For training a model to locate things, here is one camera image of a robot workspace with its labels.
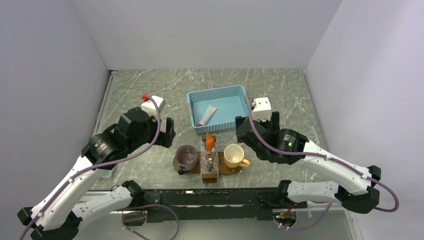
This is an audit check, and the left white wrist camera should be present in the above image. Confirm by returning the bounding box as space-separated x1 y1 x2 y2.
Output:
141 93 166 120

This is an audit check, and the yellow mug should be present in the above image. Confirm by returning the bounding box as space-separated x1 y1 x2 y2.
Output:
223 144 251 169

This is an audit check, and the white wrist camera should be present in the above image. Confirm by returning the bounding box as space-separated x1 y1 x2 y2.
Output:
252 97 272 122
141 93 166 120

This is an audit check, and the brown oval wooden tray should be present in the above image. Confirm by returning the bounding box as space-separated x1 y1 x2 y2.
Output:
172 152 243 175

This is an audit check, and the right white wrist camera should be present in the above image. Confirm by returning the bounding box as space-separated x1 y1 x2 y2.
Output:
252 97 272 122

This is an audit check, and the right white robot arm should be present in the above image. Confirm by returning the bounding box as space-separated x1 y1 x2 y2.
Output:
235 116 381 214

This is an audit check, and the clear acrylic toothbrush holder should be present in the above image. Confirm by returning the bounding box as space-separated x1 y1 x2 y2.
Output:
199 132 219 184

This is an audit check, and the purple mug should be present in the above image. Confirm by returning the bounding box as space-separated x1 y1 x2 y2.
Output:
175 144 198 175

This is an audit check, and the orange toothpaste tube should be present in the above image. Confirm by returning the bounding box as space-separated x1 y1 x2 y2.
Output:
202 132 216 151

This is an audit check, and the black base frame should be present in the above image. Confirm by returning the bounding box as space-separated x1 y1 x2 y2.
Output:
122 180 307 223

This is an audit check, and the blue plastic basket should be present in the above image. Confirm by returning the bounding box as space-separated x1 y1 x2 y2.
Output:
186 85 248 135

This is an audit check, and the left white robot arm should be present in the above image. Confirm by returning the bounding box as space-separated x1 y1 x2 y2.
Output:
17 107 176 240

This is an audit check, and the white red toothpaste tube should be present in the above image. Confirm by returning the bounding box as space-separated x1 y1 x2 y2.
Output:
197 104 218 127

